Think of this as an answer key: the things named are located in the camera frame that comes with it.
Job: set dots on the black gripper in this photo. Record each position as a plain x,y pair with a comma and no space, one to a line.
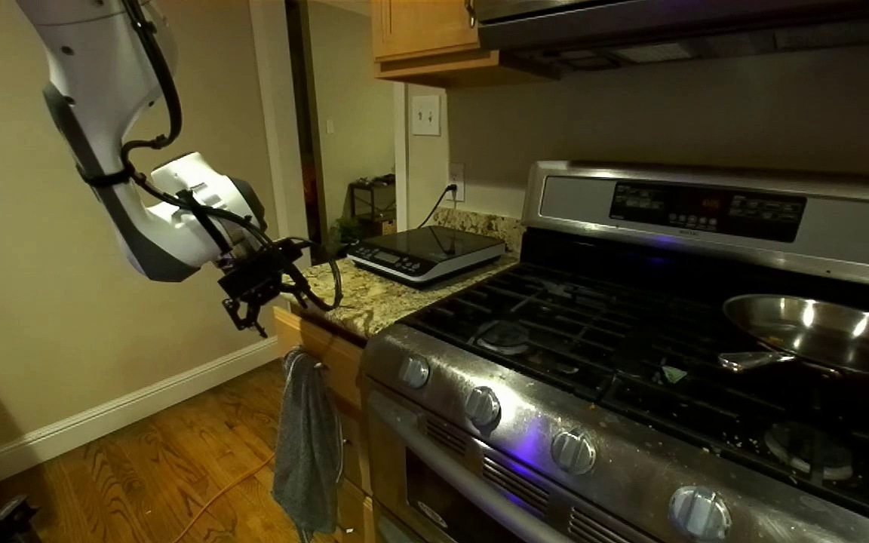
256,278

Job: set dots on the wooden kitchen drawer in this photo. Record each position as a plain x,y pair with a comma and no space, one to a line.
334,352

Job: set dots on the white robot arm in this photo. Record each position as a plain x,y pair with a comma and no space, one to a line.
110,90

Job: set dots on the lower left wooden drawer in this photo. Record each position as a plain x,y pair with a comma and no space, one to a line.
355,496

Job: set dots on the granite countertop left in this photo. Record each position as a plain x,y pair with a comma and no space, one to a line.
364,303

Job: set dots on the grey hanging dish towel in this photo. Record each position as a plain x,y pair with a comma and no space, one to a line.
309,457

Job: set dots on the black induction cooktop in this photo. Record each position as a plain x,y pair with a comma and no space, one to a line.
427,253

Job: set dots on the stainless steel gas stove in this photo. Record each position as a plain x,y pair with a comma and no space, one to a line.
578,394

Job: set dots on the stainless steel microwave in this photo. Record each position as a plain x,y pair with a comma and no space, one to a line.
604,35

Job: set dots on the stainless steel frying pan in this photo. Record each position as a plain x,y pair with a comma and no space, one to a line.
792,331

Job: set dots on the white wall power outlet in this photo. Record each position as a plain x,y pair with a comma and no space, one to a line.
457,191

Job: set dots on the white light switch plate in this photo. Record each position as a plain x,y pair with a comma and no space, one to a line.
427,115

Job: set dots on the upper wooden wall cabinet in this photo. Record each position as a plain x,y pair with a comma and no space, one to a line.
437,42

